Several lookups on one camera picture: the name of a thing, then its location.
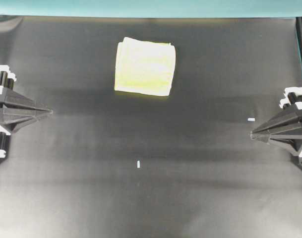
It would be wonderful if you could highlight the yellow cloth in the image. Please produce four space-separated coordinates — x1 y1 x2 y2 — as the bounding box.
114 37 176 97

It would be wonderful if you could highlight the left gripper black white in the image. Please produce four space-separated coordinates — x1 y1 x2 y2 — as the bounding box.
0 65 53 164

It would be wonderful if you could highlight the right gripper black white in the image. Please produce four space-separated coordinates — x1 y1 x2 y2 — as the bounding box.
249 86 302 177

